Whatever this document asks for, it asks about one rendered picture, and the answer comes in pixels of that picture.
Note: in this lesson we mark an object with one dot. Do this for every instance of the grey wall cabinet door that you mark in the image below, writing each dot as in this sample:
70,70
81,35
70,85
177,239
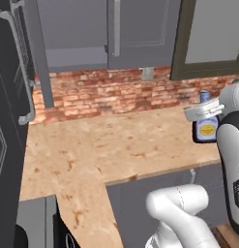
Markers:
143,29

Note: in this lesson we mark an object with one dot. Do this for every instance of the dark framed window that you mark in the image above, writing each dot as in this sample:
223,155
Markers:
214,32

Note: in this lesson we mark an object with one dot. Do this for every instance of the grey base cabinet door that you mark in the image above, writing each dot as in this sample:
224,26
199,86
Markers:
130,206

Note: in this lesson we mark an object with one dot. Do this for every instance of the grey and black stove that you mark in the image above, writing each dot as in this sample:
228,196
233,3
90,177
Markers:
43,226

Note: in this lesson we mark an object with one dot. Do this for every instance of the grey tall side panel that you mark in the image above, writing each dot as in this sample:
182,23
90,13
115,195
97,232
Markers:
43,64

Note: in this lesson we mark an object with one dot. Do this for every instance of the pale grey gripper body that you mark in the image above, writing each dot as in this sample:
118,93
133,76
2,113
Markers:
201,110

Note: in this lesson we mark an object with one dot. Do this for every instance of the blue condiment bottle yellow label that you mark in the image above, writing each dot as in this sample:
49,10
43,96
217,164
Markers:
206,130

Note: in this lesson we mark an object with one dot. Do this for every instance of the black tall appliance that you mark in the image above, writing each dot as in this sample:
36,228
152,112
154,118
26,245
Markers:
8,129

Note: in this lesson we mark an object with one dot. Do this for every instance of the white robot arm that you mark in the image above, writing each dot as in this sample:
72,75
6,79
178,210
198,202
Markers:
179,206

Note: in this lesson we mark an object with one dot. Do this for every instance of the grey wall outlet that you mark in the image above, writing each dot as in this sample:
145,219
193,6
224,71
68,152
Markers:
147,73

